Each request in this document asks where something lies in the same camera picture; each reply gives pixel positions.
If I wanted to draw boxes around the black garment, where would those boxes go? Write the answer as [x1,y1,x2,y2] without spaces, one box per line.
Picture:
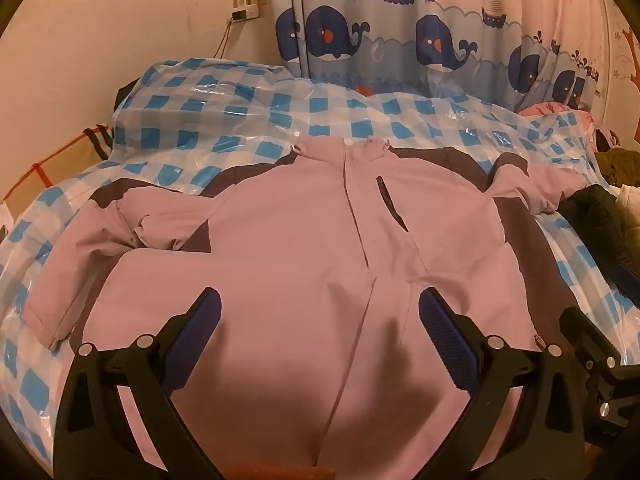
[559,184,639,307]

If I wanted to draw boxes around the blue white checkered plastic bedcover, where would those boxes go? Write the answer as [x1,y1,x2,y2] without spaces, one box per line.
[0,57,640,476]

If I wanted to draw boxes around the pink and brown jacket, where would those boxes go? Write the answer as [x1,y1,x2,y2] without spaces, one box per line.
[22,136,586,479]

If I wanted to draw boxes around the whale pattern curtain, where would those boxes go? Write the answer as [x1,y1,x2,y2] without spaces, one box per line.
[270,0,606,111]

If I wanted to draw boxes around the white padded garment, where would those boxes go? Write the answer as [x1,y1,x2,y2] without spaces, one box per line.
[616,184,640,220]

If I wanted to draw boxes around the dark charger cable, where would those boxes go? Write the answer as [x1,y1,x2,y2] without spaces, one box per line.
[214,18,234,60]

